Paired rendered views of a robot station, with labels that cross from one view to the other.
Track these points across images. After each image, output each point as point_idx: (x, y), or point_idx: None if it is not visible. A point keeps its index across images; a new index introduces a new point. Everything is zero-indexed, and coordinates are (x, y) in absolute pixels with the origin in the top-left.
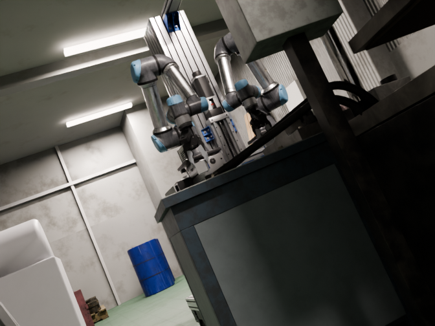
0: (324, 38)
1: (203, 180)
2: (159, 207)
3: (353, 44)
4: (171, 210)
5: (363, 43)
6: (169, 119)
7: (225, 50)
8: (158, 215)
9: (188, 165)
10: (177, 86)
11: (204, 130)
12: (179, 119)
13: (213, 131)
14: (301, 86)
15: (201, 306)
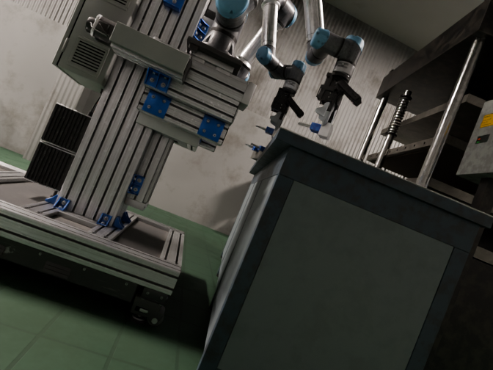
0: (434, 165)
1: (230, 100)
2: (433, 194)
3: (432, 183)
4: (475, 227)
5: (439, 190)
6: (328, 42)
7: (280, 5)
8: (366, 169)
9: (210, 55)
10: (320, 11)
11: (200, 22)
12: (353, 70)
13: None
14: (480, 208)
15: (303, 299)
